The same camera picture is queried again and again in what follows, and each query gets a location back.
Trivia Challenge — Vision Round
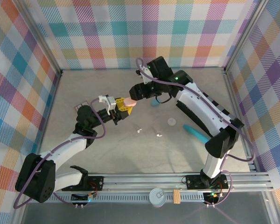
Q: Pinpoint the black grey checkerboard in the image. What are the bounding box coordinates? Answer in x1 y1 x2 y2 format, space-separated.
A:
175 94 239 139

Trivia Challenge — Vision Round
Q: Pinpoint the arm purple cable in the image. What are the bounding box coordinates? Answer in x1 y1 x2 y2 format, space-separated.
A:
135 57 257 207
13 97 108 210

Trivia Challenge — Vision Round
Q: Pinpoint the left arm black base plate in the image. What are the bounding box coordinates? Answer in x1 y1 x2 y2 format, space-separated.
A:
61 175 105 192

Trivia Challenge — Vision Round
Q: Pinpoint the aluminium mounting rail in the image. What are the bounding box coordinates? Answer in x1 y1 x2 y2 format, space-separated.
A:
15 171 275 195

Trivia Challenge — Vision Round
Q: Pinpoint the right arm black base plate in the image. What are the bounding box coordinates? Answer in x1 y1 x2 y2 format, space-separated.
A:
185 174 230 190

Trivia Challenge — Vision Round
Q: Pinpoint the teal cylinder tube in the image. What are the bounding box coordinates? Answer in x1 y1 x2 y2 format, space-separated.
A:
182 124 211 143

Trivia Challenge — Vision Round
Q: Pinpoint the aluminium frame post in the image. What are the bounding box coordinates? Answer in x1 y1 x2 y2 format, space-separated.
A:
17 0 63 77
223 0 271 73

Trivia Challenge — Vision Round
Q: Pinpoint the small cork block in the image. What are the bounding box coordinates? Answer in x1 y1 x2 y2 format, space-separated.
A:
173 189 181 205

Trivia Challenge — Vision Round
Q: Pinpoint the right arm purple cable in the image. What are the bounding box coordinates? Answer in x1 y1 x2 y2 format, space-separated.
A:
135 57 257 207

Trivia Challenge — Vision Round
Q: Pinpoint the slotted grey cable duct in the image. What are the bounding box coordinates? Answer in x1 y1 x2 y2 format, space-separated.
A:
27 194 206 203

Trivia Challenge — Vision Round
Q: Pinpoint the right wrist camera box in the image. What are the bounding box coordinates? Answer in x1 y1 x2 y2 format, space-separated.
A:
136 66 153 84

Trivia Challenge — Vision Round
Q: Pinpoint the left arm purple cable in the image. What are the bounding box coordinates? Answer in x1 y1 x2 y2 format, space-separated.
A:
13 97 108 210

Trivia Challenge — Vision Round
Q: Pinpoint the small card box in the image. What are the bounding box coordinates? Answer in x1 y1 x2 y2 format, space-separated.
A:
74 100 91 112

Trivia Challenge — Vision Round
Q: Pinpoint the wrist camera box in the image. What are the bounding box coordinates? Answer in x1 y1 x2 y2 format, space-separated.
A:
136 66 153 84
98 94 119 114

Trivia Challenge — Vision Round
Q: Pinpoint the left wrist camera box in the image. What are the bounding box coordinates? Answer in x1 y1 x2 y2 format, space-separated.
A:
98 94 119 114

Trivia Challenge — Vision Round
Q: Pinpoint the aluminium side rail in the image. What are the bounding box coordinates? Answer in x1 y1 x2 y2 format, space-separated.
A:
32 71 63 175
223 69 259 173

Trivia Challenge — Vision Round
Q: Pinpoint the silver tin can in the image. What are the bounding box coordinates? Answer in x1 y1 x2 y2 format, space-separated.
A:
149 188 166 208

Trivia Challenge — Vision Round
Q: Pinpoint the pink earbud charging case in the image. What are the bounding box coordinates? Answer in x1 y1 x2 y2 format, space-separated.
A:
124 98 138 108

